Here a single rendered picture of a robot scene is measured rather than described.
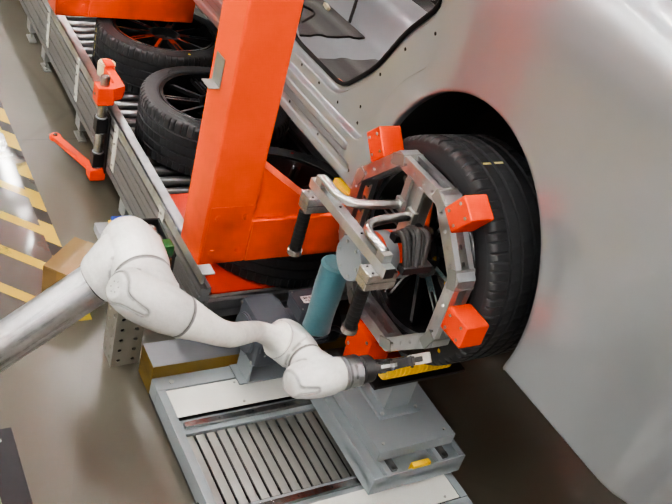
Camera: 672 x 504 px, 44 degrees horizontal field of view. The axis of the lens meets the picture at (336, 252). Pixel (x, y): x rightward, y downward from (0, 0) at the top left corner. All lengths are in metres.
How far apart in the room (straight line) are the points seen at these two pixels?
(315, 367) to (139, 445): 0.84
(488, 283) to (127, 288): 0.91
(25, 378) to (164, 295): 1.23
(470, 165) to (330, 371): 0.64
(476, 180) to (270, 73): 0.65
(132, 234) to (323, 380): 0.61
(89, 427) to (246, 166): 0.98
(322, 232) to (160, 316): 1.09
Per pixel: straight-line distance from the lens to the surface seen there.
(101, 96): 3.65
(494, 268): 2.15
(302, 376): 2.13
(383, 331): 2.44
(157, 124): 3.57
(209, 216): 2.55
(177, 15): 4.42
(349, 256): 2.26
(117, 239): 1.93
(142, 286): 1.79
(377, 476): 2.70
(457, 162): 2.23
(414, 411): 2.82
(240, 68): 2.32
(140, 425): 2.85
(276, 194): 2.62
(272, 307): 2.74
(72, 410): 2.87
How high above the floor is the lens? 2.10
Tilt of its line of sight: 33 degrees down
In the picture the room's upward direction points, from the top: 17 degrees clockwise
